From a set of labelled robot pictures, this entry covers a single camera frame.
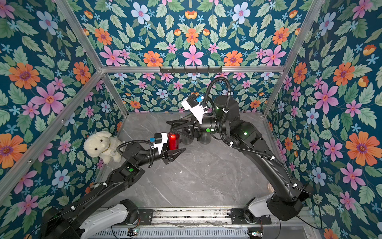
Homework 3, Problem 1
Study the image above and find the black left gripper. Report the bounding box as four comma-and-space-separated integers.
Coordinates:
135, 139, 183, 168

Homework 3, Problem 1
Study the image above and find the grey translucent spray bottle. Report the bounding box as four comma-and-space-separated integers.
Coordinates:
181, 133, 194, 145

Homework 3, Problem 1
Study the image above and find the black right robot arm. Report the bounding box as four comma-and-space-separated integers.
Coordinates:
167, 77, 313, 222

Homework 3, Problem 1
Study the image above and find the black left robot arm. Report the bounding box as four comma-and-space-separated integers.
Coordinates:
39, 140, 185, 239

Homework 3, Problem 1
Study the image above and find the white plush teddy bear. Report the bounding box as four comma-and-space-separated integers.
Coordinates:
83, 131, 122, 164

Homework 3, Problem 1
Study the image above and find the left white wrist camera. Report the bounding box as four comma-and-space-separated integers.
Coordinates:
149, 132, 168, 154

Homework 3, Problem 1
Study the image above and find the black hook rail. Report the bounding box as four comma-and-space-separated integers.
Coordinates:
159, 66, 223, 74

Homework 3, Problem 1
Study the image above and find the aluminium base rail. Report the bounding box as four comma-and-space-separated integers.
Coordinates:
89, 207, 317, 229

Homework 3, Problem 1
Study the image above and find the aluminium frame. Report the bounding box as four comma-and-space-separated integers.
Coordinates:
0, 0, 326, 239

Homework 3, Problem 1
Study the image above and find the round beige wall clock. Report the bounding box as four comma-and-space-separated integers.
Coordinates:
267, 183, 275, 193

